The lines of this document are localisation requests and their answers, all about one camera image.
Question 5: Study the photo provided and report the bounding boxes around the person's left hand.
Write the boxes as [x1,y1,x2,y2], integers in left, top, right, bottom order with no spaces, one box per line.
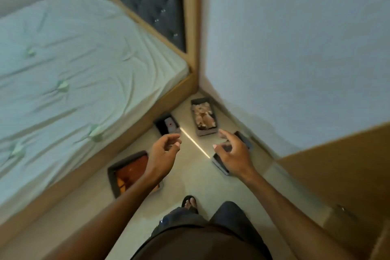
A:
[143,133,183,184]

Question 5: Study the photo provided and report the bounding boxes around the person's right hand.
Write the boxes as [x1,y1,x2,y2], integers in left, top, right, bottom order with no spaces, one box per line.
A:
[212,129,260,183]

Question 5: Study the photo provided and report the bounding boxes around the person's left forearm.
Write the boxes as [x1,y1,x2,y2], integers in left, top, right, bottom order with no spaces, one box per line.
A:
[43,171,163,260]

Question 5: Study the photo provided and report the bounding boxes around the person's right forearm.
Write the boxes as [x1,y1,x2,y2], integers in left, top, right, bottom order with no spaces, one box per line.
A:
[242,169,358,260]

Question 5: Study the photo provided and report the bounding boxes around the empty grey box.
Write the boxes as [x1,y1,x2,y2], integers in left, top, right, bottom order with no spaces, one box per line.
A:
[211,131,253,176]

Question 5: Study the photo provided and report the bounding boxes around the white packet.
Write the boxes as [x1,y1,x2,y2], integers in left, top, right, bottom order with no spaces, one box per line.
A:
[165,117,178,133]

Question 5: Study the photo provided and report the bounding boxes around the small black box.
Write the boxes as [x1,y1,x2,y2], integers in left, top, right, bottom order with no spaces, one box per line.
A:
[153,113,181,136]

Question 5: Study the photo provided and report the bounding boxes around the grey box with brown cloth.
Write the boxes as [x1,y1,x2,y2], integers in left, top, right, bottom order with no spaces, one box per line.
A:
[190,97,219,137]

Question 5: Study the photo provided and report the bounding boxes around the brown crumpled cloth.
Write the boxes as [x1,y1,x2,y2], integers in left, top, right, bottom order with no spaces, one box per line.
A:
[194,102,216,131]

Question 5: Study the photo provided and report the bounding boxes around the orange cloth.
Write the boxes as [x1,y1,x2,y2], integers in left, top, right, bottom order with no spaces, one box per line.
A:
[116,156,160,194]

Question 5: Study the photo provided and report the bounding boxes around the dark box with orange cloth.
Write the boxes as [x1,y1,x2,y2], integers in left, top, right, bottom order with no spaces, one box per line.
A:
[107,150,164,199]

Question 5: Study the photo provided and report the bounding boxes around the black sandal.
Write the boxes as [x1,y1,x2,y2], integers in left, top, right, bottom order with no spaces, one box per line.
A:
[181,195,199,215]

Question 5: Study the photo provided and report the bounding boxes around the dark trousers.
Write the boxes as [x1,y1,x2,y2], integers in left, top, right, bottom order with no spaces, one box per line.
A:
[151,201,272,260]

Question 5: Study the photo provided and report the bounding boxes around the dark brown shirt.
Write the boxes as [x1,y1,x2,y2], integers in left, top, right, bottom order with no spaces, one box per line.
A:
[130,229,270,260]

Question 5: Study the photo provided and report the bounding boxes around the light green mattress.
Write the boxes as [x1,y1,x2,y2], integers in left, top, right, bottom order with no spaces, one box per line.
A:
[0,0,190,208]

